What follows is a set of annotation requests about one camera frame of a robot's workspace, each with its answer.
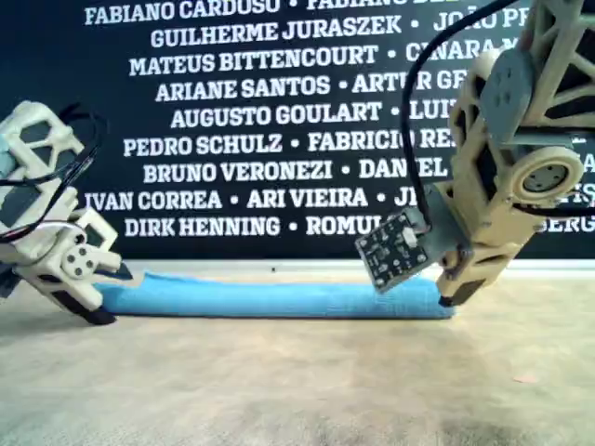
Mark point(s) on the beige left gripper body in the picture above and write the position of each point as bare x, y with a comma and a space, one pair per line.
93, 234

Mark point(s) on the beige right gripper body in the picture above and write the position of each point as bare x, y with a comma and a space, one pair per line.
502, 195

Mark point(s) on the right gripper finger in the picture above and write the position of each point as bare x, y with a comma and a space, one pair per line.
455, 267
499, 253

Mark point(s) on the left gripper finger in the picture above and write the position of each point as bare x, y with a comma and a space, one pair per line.
79, 299
109, 266

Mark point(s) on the blue terry cloth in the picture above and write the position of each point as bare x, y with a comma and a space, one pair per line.
279, 302

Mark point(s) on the beige lattice right robot arm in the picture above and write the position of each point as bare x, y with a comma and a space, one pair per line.
504, 88

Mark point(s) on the beige lattice left robot arm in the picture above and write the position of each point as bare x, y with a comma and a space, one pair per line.
32, 139

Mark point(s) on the black banner with white names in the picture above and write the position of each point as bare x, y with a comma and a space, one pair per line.
232, 116

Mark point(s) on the grey metal camera bracket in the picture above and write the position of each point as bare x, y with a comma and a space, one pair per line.
441, 223

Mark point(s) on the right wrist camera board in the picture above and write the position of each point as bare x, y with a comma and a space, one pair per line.
395, 253

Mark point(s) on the aluminium frame rail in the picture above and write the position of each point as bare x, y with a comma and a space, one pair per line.
325, 269

